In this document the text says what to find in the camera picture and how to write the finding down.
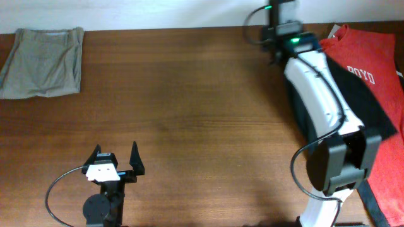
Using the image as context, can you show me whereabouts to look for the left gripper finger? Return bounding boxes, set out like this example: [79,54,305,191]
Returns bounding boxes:
[83,144,101,166]
[129,141,145,176]

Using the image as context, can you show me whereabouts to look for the black shorts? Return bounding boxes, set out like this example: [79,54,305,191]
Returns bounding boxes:
[285,57,398,142]

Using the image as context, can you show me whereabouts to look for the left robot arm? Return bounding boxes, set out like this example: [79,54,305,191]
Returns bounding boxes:
[81,143,145,227]

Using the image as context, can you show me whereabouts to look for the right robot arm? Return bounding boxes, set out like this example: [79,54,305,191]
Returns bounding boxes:
[263,1,382,227]

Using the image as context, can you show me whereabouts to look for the white paper tag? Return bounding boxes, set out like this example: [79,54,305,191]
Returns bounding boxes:
[328,24,340,38]

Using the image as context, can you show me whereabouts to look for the red printed t-shirt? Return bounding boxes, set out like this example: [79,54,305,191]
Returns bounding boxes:
[320,25,403,226]

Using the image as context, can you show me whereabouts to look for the folded khaki shorts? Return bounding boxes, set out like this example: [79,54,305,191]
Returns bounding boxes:
[1,27,85,100]

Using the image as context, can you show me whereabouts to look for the black garment under t-shirt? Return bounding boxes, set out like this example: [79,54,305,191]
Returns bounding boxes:
[357,181,390,227]

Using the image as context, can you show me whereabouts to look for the left black cable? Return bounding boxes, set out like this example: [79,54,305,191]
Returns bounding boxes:
[44,166,86,227]

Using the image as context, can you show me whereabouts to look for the black cable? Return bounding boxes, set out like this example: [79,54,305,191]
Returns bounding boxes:
[242,4,347,227]
[44,166,86,227]

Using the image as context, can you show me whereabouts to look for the right black cable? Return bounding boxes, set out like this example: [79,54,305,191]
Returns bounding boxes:
[242,4,347,227]

